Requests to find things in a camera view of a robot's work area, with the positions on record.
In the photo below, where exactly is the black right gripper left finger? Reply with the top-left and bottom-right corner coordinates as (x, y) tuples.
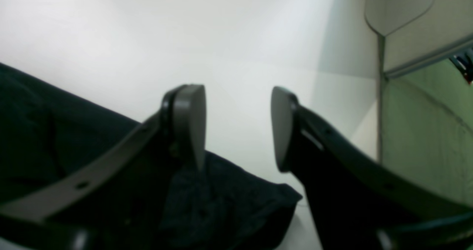
(1, 84), (206, 250)

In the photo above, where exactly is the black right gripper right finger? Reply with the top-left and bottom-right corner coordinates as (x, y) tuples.
(271, 87), (473, 250)

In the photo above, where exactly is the dark grey long-sleeve T-shirt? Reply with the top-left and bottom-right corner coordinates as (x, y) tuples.
(1, 64), (302, 250)

